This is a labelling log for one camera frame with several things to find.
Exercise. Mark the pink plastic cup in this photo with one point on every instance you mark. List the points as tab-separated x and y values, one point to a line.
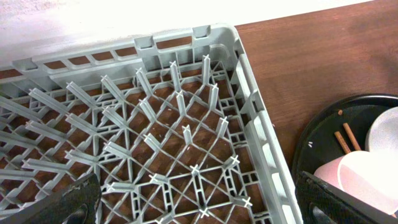
367	176

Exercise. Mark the round black serving tray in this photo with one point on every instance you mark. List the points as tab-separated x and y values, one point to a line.
318	144

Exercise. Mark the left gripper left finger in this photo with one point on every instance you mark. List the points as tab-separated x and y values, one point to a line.
76	203

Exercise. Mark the grey round plate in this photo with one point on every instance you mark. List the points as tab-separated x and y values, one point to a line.
382	135

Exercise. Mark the wooden chopstick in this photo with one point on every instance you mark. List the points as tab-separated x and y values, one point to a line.
351	137
342	142

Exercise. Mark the right wooden chopstick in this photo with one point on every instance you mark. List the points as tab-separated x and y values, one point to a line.
351	137

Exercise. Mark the left wooden chopstick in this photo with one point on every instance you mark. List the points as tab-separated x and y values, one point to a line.
342	142

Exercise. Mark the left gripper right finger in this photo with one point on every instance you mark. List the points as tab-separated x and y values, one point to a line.
320	202

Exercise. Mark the grey plastic dishwasher rack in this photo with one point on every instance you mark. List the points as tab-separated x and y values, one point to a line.
173	126

